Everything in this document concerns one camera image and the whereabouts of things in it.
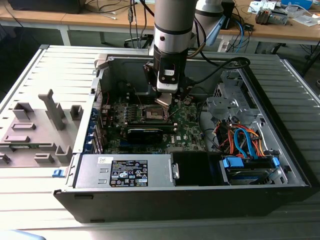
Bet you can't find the pale blue rounded object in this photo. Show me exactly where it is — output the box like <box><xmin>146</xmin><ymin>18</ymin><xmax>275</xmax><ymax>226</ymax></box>
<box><xmin>0</xmin><ymin>228</ymin><xmax>48</xmax><ymax>240</ymax></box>

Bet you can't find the black graphics card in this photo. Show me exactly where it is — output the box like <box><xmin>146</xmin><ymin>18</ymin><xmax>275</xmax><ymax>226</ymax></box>
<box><xmin>126</xmin><ymin>127</ymin><xmax>164</xmax><ymax>145</ymax></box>

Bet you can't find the hard disk blue carrier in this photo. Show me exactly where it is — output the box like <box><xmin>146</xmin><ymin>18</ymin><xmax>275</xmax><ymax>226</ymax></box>
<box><xmin>219</xmin><ymin>154</ymin><xmax>281</xmax><ymax>186</ymax></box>

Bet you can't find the silver CPU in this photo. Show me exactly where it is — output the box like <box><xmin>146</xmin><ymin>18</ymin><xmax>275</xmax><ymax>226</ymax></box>
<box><xmin>154</xmin><ymin>92</ymin><xmax>174</xmax><ymax>109</ymax></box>

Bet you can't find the black camera cable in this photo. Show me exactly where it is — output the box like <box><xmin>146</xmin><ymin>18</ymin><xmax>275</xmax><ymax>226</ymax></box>
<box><xmin>186</xmin><ymin>41</ymin><xmax>252</xmax><ymax>87</ymax></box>

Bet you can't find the red orange wire bundle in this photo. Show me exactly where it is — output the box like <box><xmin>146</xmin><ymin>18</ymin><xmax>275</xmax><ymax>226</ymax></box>
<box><xmin>213</xmin><ymin>122</ymin><xmax>238</xmax><ymax>153</ymax></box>

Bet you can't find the green motherboard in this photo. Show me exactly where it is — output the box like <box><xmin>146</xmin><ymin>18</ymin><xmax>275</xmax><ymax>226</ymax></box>
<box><xmin>101</xmin><ymin>93</ymin><xmax>210</xmax><ymax>155</ymax></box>

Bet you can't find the grey parts rack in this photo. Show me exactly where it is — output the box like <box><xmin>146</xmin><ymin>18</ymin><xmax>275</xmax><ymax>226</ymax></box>
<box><xmin>0</xmin><ymin>88</ymin><xmax>85</xmax><ymax>169</ymax></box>

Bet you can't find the copper CPU cooler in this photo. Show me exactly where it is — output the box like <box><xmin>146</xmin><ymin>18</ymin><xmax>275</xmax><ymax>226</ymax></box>
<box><xmin>255</xmin><ymin>7</ymin><xmax>274</xmax><ymax>26</ymax></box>

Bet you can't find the black PC case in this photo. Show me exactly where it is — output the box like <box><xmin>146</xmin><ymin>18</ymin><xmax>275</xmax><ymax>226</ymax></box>
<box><xmin>53</xmin><ymin>53</ymin><xmax>314</xmax><ymax>224</ymax></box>

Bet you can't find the grey power supply unit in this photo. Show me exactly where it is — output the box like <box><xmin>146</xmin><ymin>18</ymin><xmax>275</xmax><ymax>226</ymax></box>
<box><xmin>73</xmin><ymin>153</ymin><xmax>176</xmax><ymax>189</ymax></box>

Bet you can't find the blue cardboard box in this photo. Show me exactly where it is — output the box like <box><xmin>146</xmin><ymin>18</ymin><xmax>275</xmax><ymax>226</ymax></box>
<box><xmin>281</xmin><ymin>0</ymin><xmax>314</xmax><ymax>11</ymax></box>

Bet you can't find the thin fan wire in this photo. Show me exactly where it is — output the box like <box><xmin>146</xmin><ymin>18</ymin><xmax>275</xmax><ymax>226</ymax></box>
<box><xmin>192</xmin><ymin>85</ymin><xmax>216</xmax><ymax>98</ymax></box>

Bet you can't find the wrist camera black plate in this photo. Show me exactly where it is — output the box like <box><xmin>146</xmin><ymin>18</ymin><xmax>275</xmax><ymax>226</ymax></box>
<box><xmin>156</xmin><ymin>63</ymin><xmax>180</xmax><ymax>94</ymax></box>

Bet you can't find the metal drive cage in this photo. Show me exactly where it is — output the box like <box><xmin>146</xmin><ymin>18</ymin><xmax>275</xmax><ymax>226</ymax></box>
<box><xmin>205</xmin><ymin>69</ymin><xmax>262</xmax><ymax>127</ymax></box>

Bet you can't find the blue network cable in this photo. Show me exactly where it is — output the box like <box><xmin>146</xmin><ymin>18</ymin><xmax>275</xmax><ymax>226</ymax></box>
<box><xmin>236</xmin><ymin>19</ymin><xmax>248</xmax><ymax>50</ymax></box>

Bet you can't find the long wooden desk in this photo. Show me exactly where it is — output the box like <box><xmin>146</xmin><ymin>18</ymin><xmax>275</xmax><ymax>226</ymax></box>
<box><xmin>0</xmin><ymin>0</ymin><xmax>320</xmax><ymax>48</ymax></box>

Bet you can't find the CPU socket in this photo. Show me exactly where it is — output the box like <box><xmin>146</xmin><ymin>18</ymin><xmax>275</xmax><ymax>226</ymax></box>
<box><xmin>136</xmin><ymin>103</ymin><xmax>172</xmax><ymax>124</ymax></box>

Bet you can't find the black plastic shroud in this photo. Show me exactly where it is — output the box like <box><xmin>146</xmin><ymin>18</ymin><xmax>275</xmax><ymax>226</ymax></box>
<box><xmin>171</xmin><ymin>150</ymin><xmax>224</xmax><ymax>188</ymax></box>

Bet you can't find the grey metal bracket part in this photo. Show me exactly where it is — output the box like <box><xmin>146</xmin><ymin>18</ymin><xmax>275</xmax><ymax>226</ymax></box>
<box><xmin>271</xmin><ymin>9</ymin><xmax>288</xmax><ymax>26</ymax></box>

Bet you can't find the black upright box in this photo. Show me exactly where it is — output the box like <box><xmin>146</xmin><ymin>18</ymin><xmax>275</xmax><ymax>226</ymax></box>
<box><xmin>221</xmin><ymin>0</ymin><xmax>236</xmax><ymax>30</ymax></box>

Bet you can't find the small blue clip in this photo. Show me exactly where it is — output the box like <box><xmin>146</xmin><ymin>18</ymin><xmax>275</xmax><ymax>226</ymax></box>
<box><xmin>51</xmin><ymin>168</ymin><xmax>65</xmax><ymax>179</ymax></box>

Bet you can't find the orange flat wire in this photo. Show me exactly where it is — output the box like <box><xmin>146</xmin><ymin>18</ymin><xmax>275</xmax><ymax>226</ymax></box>
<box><xmin>246</xmin><ymin>125</ymin><xmax>270</xmax><ymax>158</ymax></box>

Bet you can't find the green RAM stick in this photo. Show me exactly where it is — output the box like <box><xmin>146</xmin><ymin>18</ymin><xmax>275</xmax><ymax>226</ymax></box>
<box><xmin>11</xmin><ymin>143</ymin><xmax>33</xmax><ymax>150</ymax></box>

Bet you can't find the blue flat wire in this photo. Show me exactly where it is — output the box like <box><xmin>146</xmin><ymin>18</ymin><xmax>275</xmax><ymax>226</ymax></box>
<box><xmin>234</xmin><ymin>126</ymin><xmax>262</xmax><ymax>161</ymax></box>
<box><xmin>233</xmin><ymin>132</ymin><xmax>251</xmax><ymax>160</ymax></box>

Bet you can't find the black equipment box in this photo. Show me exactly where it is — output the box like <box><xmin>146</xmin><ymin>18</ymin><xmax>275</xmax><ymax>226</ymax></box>
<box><xmin>7</xmin><ymin>0</ymin><xmax>83</xmax><ymax>15</ymax></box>

